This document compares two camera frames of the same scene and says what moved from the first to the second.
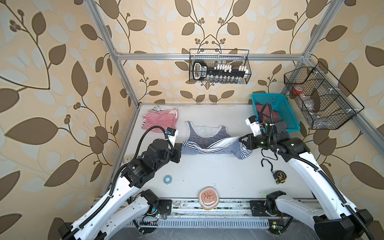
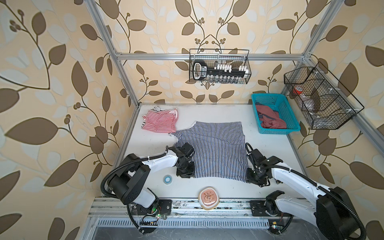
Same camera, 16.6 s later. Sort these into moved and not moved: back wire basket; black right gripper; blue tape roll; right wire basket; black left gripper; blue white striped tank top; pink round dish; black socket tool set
Moved: black left gripper; black right gripper; blue white striped tank top
Not moved: pink round dish; back wire basket; blue tape roll; right wire basket; black socket tool set
